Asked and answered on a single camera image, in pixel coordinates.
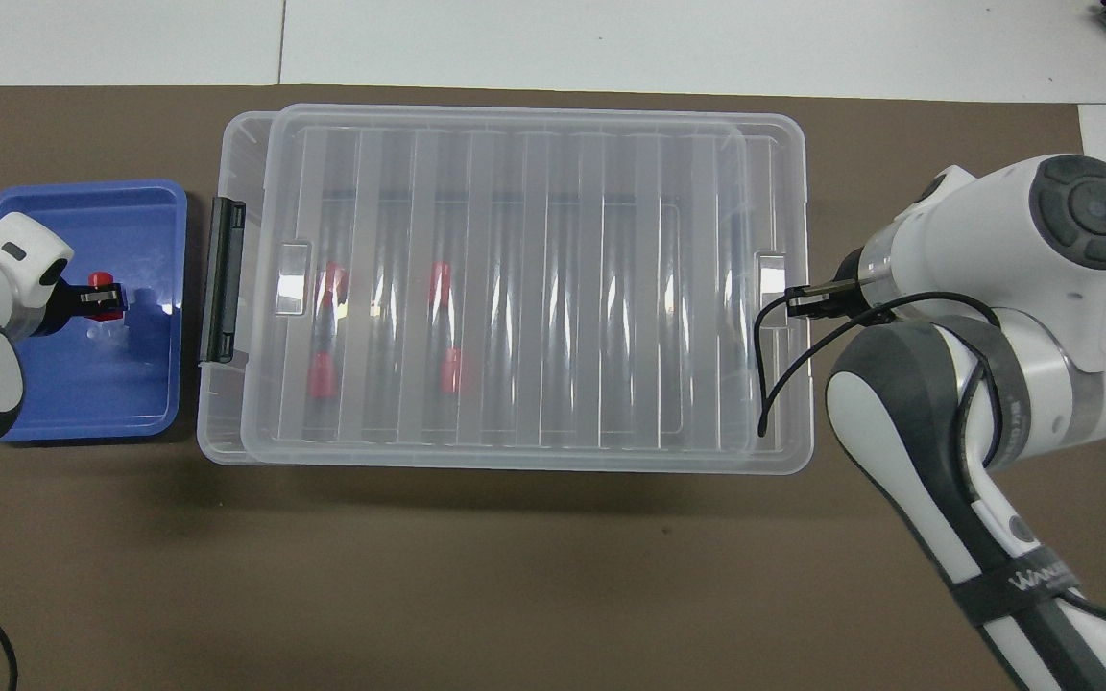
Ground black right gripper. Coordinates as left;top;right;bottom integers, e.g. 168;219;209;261
785;248;876;321

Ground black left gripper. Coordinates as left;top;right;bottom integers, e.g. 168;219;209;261
30;274;124;337

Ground clear ribbed plastic lid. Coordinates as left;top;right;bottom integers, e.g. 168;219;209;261
240;104;815;475

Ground blue plastic tray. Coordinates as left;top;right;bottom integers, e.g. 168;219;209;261
0;179;191;444

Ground clear plastic storage box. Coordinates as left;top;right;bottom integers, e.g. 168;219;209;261
196;110;808;468

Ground brown table mat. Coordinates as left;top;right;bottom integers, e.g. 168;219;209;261
0;84;1106;691

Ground black box latch handle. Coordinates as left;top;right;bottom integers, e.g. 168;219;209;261
198;196;249;366

